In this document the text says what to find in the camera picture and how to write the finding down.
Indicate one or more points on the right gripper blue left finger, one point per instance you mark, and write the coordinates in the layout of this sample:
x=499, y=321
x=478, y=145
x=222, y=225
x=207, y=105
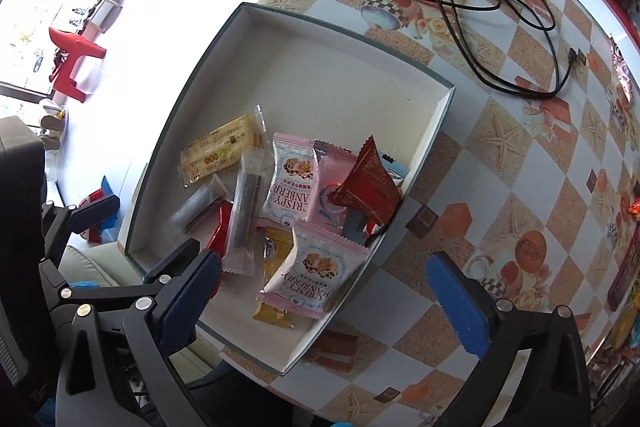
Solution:
x=107, y=334

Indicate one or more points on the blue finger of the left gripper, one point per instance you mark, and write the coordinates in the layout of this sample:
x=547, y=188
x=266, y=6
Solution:
x=175, y=263
x=83, y=218

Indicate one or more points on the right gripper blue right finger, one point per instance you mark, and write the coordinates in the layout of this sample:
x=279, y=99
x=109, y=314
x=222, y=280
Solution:
x=554, y=387

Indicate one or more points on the silver clear snack stick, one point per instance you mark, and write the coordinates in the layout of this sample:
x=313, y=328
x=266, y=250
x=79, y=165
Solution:
x=239, y=256

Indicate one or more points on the yellow clear cracker packet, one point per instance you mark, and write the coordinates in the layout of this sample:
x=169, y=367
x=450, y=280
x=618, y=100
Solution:
x=222, y=148

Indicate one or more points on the pink crispy cranberry packet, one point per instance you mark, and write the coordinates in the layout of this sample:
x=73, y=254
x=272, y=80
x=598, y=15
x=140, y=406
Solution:
x=317, y=269

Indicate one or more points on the white pink cookie packet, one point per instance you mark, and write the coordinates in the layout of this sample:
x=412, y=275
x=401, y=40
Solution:
x=292, y=180

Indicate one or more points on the mauve pink snack bar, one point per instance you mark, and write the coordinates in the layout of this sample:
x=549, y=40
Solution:
x=332, y=165

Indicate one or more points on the light blue snack bar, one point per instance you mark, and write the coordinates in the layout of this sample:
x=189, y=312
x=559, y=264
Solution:
x=394, y=168

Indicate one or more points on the small red snack packet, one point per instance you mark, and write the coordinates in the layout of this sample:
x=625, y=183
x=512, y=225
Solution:
x=369, y=187

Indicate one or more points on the white shallow cardboard box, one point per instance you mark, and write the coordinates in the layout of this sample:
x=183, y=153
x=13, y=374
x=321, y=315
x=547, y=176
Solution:
x=311, y=79

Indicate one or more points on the long red snack bar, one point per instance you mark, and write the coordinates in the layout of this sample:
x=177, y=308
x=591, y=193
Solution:
x=218, y=240

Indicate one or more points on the red plastic stool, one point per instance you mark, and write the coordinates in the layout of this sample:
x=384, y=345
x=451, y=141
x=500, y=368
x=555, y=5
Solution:
x=71, y=48

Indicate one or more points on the pink patterned snack bag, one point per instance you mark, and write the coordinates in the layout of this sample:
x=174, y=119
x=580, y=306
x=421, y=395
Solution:
x=624, y=78

